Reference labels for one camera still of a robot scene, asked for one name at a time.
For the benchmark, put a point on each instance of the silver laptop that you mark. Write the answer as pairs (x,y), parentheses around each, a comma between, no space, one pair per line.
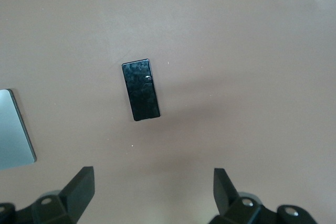
(13,129)

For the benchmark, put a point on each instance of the black smartphone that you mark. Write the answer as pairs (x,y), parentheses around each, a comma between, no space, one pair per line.
(141,90)

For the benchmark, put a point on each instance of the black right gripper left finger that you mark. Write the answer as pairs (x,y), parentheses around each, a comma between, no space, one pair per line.
(76,195)

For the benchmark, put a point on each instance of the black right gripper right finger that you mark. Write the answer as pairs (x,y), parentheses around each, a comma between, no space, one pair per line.
(228,200)

